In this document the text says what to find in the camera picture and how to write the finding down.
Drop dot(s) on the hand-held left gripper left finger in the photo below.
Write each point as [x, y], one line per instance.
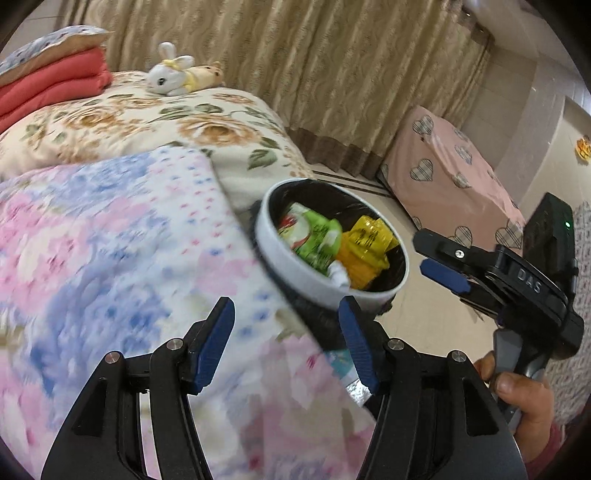
[212, 341]

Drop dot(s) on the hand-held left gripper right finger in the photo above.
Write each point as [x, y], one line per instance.
[360, 341]

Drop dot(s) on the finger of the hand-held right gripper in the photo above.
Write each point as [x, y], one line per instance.
[443, 274]
[452, 254]

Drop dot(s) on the yellow packet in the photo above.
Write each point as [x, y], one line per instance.
[364, 249]

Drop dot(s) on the white bin with black bag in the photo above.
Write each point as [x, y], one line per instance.
[277, 258]

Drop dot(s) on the green white drink pouch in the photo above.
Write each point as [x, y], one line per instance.
[314, 235]

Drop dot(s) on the person's right forearm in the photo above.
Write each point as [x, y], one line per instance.
[549, 454]

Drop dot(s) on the person's right hand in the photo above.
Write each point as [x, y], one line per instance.
[531, 406]

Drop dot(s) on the pink cloth covered furniture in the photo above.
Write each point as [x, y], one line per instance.
[452, 152]

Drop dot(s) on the pastel floral blanket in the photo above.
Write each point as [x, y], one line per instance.
[115, 258]

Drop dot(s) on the beige floral quilt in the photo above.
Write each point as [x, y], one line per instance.
[138, 124]

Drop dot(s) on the beige patterned curtain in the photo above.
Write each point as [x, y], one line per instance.
[300, 60]

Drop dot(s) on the small tan plush toy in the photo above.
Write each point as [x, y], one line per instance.
[205, 76]

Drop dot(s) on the white rabbit plush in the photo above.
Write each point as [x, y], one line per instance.
[168, 76]

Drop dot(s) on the folded red quilt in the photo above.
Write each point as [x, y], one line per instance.
[60, 83]

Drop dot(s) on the blue patterned pillow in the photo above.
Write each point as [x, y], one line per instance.
[46, 50]

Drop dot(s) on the yellow wall decoration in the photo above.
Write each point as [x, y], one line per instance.
[584, 147]

